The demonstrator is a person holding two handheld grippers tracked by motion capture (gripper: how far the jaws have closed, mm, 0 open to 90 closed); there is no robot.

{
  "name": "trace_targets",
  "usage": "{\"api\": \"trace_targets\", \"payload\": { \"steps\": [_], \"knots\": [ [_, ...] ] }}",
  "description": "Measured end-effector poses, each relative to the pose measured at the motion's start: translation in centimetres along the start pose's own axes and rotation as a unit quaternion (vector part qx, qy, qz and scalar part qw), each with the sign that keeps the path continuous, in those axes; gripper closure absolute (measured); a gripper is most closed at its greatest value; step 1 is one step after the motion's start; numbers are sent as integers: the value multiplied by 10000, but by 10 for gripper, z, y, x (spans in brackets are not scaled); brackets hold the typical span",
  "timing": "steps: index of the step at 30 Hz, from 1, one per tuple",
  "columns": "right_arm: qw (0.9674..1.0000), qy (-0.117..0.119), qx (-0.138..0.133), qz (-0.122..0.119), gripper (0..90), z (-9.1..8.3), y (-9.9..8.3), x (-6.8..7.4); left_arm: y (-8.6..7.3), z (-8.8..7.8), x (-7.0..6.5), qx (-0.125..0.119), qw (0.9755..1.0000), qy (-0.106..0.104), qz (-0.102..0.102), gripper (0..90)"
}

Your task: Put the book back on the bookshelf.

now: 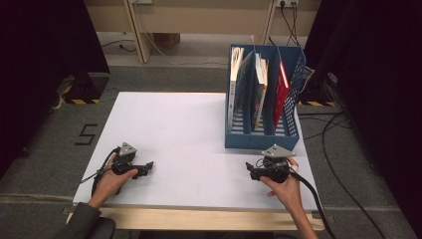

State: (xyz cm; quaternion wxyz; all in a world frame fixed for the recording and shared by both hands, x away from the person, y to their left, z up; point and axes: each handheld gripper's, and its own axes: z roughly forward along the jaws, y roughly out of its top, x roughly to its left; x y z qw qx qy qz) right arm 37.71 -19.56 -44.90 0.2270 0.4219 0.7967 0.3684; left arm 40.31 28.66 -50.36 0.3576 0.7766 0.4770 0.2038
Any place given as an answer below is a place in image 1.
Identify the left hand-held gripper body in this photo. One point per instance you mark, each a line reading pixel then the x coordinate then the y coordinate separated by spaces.
pixel 124 162

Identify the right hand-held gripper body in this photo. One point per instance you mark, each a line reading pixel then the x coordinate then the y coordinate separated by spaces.
pixel 275 167

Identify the blue plastic file rack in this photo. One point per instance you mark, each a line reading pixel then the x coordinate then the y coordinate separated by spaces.
pixel 262 141

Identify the yellow paperback book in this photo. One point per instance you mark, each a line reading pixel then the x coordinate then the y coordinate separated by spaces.
pixel 257 124

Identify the red book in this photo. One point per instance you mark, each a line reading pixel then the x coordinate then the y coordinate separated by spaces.
pixel 282 93

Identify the white picture book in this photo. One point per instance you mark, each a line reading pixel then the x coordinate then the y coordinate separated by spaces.
pixel 245 83

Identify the person's right hand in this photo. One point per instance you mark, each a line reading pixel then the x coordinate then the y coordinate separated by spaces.
pixel 288 192

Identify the person's left hand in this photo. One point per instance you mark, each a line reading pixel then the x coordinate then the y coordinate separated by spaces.
pixel 109 187

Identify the dark rounded object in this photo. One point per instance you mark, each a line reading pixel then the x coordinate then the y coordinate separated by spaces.
pixel 102 229

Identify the light wooden table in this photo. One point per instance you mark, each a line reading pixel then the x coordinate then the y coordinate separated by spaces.
pixel 199 219

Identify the black stand base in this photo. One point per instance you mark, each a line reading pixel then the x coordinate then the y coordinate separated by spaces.
pixel 318 89
pixel 89 86

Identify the black curtain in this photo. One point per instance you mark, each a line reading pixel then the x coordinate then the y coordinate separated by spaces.
pixel 381 83
pixel 40 66

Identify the brown cardboard box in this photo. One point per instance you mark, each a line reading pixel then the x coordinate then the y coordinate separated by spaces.
pixel 167 40

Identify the beige wooden desk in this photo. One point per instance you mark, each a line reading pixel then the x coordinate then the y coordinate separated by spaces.
pixel 199 20

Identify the white wall socket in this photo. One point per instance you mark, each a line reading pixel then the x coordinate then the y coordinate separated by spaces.
pixel 287 2

